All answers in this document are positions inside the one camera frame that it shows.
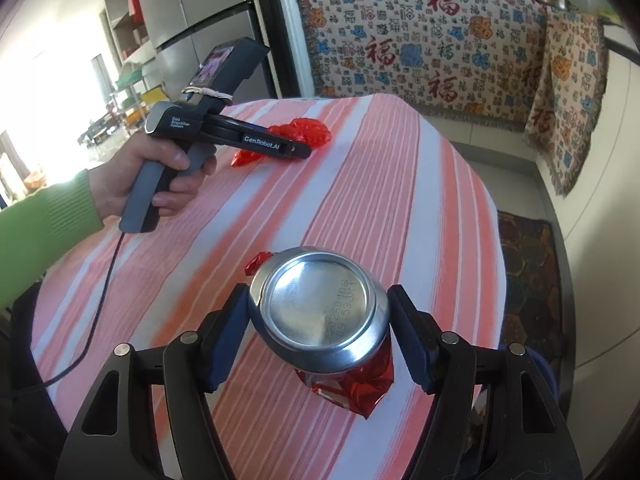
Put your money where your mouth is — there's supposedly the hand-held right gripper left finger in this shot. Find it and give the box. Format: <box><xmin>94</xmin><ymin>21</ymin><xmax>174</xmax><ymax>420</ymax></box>
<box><xmin>55</xmin><ymin>284</ymin><xmax>261</xmax><ymax>480</ymax></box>

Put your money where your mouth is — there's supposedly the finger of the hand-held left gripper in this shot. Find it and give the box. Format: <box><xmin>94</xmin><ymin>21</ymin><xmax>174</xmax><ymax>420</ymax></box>
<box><xmin>206</xmin><ymin>115</ymin><xmax>314</xmax><ymax>160</ymax></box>

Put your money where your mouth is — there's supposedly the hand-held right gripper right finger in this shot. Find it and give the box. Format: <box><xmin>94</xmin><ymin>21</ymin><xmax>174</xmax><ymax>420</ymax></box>
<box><xmin>387</xmin><ymin>284</ymin><xmax>583</xmax><ymax>480</ymax></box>

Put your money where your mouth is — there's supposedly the red plastic wrapper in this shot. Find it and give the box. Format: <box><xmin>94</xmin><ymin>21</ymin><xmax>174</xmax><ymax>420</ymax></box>
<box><xmin>230</xmin><ymin>116</ymin><xmax>333</xmax><ymax>168</ymax></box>

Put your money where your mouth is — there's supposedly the person's left forearm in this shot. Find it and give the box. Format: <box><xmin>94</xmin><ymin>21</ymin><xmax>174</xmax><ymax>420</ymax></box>
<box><xmin>0</xmin><ymin>167</ymin><xmax>106</xmax><ymax>311</ymax></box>

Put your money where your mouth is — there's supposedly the person's left hand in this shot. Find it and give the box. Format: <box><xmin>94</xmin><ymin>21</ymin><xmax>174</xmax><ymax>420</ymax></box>
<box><xmin>89</xmin><ymin>132</ymin><xmax>218</xmax><ymax>222</ymax></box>

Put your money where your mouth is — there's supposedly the pink striped tablecloth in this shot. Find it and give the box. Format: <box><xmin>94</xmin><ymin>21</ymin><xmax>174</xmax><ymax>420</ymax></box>
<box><xmin>30</xmin><ymin>95</ymin><xmax>506</xmax><ymax>480</ymax></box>

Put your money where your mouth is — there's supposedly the grey refrigerator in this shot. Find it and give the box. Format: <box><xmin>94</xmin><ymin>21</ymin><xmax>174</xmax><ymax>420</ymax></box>
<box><xmin>147</xmin><ymin>0</ymin><xmax>281</xmax><ymax>101</ymax></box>

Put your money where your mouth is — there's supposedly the yellow cardboard box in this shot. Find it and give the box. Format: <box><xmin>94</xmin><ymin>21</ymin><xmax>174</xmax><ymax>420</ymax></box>
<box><xmin>141</xmin><ymin>87</ymin><xmax>168</xmax><ymax>111</ymax></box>

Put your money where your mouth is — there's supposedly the metal rack with baskets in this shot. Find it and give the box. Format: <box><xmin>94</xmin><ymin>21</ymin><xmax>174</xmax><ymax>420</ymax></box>
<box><xmin>90</xmin><ymin>55</ymin><xmax>166</xmax><ymax>126</ymax></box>

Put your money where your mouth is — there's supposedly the grey shelf cabinet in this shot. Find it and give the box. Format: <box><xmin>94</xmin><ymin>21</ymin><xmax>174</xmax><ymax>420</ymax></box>
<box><xmin>100</xmin><ymin>0</ymin><xmax>156</xmax><ymax>61</ymax></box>

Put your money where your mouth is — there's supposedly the large patterned cloth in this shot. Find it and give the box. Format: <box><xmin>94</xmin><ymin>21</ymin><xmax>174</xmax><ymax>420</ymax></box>
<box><xmin>294</xmin><ymin>0</ymin><xmax>548</xmax><ymax>133</ymax></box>

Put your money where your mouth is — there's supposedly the white kitchen counter cabinet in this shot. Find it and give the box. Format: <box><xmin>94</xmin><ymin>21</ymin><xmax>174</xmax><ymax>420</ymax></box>
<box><xmin>547</xmin><ymin>20</ymin><xmax>636</xmax><ymax>376</ymax></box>

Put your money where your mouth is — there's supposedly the narrow patterned cloth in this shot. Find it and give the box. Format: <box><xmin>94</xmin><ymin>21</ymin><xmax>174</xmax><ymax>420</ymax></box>
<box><xmin>522</xmin><ymin>10</ymin><xmax>608</xmax><ymax>198</ymax></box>

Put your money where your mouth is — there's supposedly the black cable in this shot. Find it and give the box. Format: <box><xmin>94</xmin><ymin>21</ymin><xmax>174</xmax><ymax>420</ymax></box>
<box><xmin>10</xmin><ymin>230</ymin><xmax>126</xmax><ymax>401</ymax></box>

